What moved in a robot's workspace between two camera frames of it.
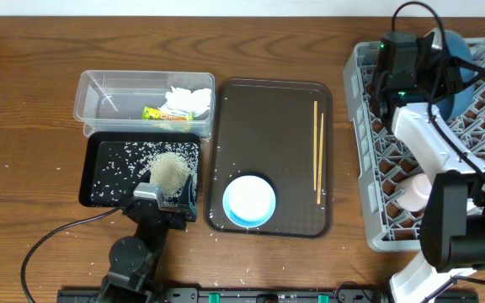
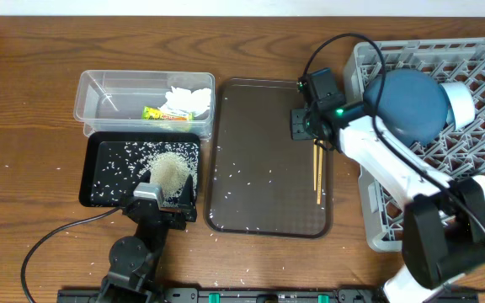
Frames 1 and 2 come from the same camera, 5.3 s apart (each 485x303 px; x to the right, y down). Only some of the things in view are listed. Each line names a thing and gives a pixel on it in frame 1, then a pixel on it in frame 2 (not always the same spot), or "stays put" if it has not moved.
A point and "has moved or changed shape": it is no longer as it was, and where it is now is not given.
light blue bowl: (249, 201) -> (461, 110)
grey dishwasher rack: (482, 124) stays put
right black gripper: (450, 80) -> (298, 131)
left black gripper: (191, 206) stays put
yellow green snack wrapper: (150, 113) stays put
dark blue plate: (458, 104) has moved or changed shape
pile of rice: (171, 171) stays put
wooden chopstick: (315, 139) stays put
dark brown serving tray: (280, 130) stays put
